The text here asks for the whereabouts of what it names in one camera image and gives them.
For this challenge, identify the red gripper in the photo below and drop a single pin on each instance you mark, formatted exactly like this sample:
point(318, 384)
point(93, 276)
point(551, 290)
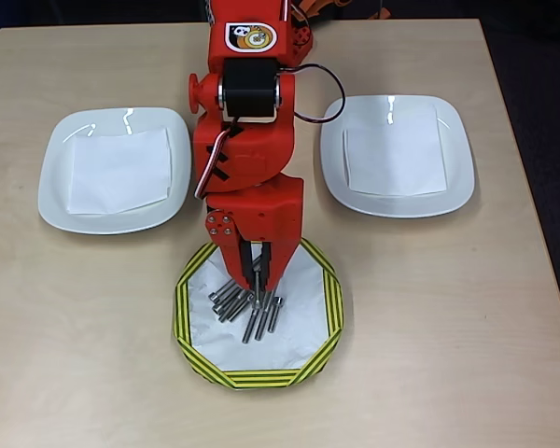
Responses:
point(267, 216)

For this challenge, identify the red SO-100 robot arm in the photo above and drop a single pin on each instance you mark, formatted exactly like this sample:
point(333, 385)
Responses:
point(252, 158)

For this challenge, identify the yellow-green striped paper tray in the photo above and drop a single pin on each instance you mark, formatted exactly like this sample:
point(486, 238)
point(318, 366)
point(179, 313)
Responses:
point(284, 336)

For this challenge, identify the white paper napkin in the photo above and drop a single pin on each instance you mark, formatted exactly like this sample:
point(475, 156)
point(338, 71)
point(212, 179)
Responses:
point(121, 172)
point(396, 154)

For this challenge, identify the white square plate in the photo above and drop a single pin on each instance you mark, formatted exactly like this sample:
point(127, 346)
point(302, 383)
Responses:
point(56, 196)
point(457, 163)

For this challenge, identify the orange printed table clamp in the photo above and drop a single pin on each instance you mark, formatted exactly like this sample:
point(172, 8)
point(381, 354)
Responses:
point(317, 7)
point(382, 14)

